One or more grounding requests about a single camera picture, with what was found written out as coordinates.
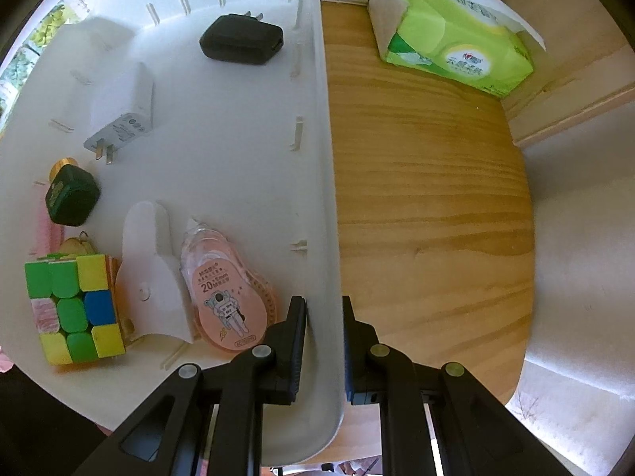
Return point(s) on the white storage bin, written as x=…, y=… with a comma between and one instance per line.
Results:
x=238, y=158

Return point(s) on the multicoloured puzzle cube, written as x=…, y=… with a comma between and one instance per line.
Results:
x=74, y=307

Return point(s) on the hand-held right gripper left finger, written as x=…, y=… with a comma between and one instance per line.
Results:
x=295, y=342

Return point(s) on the green bottle with gold cap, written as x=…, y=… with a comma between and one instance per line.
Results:
x=69, y=198

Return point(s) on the light wooden ledge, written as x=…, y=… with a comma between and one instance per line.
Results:
x=570, y=99

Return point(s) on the black charger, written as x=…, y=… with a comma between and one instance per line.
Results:
x=238, y=39

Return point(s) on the white floral bedsheet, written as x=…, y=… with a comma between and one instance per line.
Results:
x=580, y=258

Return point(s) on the white charger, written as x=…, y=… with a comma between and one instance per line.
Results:
x=124, y=109

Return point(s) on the white plastic clip case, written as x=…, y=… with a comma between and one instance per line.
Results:
x=149, y=282

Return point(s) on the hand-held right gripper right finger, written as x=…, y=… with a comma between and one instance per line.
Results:
x=350, y=347

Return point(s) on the pink correction tape dispenser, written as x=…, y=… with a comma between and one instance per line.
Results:
x=223, y=307

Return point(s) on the green tissue pack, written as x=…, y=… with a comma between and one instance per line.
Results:
x=446, y=44

